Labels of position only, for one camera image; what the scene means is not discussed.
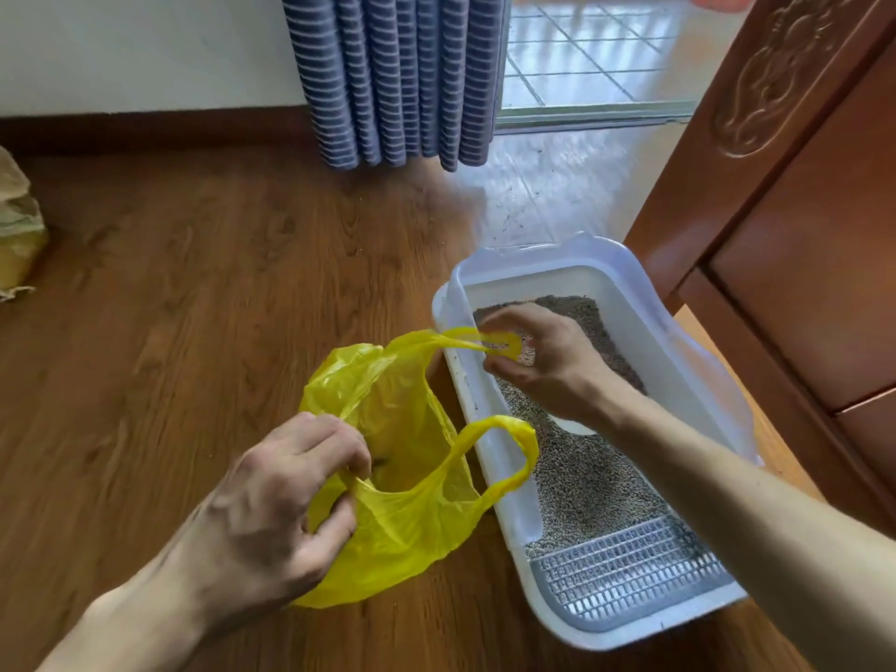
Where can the beige sack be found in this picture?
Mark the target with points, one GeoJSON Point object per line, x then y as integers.
{"type": "Point", "coordinates": [17, 230]}

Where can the grey cat litter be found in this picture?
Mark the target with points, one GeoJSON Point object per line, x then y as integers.
{"type": "Point", "coordinates": [588, 482]}

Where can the person's right thumb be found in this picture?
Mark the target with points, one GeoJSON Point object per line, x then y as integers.
{"type": "Point", "coordinates": [509, 370]}

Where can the brown wooden baseboard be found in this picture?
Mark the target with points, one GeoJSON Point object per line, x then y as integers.
{"type": "Point", "coordinates": [154, 129]}

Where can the metal sliding door track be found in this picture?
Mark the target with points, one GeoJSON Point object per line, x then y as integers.
{"type": "Point", "coordinates": [595, 115]}

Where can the person's left forearm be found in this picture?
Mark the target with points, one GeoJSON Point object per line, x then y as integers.
{"type": "Point", "coordinates": [122, 626]}

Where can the white plastic litter box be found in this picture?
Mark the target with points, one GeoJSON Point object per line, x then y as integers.
{"type": "Point", "coordinates": [630, 272]}

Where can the brown wooden cabinet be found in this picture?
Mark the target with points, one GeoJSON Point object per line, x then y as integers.
{"type": "Point", "coordinates": [798, 223]}

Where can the yellow plastic bag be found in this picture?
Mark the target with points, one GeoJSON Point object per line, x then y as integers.
{"type": "Point", "coordinates": [402, 482]}

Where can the person's right forearm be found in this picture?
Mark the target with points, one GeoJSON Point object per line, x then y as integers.
{"type": "Point", "coordinates": [756, 531]}

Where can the person's left hand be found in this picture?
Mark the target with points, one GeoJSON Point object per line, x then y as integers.
{"type": "Point", "coordinates": [252, 524]}

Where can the person's left thumb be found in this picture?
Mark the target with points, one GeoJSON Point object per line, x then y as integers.
{"type": "Point", "coordinates": [337, 528]}

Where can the grey plastic grate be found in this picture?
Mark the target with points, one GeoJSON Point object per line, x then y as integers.
{"type": "Point", "coordinates": [626, 573]}

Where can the blue striped curtain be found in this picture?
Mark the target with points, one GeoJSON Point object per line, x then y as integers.
{"type": "Point", "coordinates": [399, 76]}

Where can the person's right hand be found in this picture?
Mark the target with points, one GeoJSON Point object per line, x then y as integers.
{"type": "Point", "coordinates": [563, 367]}

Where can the white litter scoop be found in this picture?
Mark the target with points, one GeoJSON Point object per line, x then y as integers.
{"type": "Point", "coordinates": [570, 426]}

